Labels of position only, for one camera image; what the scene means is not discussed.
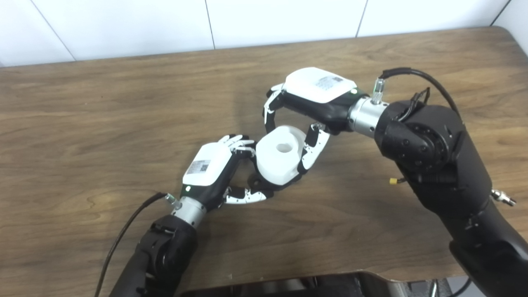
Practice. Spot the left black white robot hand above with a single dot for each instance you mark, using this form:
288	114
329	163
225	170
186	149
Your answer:
206	167

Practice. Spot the black robot torso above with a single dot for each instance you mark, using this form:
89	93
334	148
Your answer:
330	286

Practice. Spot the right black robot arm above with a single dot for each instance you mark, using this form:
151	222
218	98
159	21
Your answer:
437	156

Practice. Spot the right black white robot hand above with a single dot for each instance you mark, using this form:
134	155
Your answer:
317	86

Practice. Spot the round white piece with hole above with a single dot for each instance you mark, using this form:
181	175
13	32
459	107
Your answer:
276	165

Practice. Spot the black flanged holder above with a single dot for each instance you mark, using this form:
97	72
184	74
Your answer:
255	181

